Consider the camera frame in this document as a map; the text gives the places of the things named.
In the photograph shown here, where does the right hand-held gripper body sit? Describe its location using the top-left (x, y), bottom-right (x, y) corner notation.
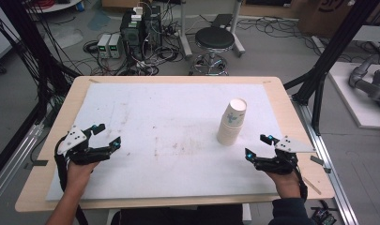
top-left (254, 135), bottom-right (316, 176)

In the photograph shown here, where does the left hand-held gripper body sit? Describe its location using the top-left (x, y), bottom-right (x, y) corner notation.
top-left (54, 125), bottom-right (112, 166)

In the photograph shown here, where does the person's left hand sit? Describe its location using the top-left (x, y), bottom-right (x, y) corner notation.
top-left (65, 160), bottom-right (101, 192)

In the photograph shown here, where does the person's right hand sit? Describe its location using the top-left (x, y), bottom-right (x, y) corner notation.
top-left (265, 170), bottom-right (303, 200)

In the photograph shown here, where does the stack of white paper cups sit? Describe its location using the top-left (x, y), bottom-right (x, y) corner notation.
top-left (216, 97), bottom-right (248, 147)

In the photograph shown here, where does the wooden table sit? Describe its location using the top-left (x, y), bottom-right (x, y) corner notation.
top-left (14, 75), bottom-right (336, 214)

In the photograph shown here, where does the white table mat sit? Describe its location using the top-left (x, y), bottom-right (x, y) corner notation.
top-left (46, 82), bottom-right (284, 202)

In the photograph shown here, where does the small electronic board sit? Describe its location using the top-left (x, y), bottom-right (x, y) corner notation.
top-left (310, 200), bottom-right (340, 225)

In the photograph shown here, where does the grey bench power supply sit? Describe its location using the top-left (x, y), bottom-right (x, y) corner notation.
top-left (108, 33), bottom-right (124, 59)
top-left (97, 33), bottom-right (113, 59)

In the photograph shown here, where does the white floor board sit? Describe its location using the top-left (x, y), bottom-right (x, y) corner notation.
top-left (327, 61), bottom-right (380, 129)

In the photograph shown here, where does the black computer tower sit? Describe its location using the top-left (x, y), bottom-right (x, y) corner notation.
top-left (142, 4), bottom-right (163, 57)
top-left (119, 8), bottom-right (145, 62)

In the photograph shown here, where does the white desk leg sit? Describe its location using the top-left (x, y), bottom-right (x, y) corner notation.
top-left (177, 0), bottom-right (193, 60)
top-left (229, 0), bottom-right (247, 58)

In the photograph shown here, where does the black round stool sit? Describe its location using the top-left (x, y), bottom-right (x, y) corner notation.
top-left (189, 26), bottom-right (236, 77)

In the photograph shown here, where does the round white table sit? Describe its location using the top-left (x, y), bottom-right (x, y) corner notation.
top-left (26, 0), bottom-right (83, 14)

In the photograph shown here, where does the cardboard box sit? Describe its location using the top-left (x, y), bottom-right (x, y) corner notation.
top-left (296, 0), bottom-right (380, 39)

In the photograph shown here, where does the aluminium rail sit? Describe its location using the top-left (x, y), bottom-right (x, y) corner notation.
top-left (291, 97), bottom-right (360, 225)
top-left (0, 123), bottom-right (46, 210)

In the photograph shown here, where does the black frame post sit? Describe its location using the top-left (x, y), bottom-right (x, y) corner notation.
top-left (0, 0), bottom-right (83, 126)
top-left (283, 0), bottom-right (380, 136)

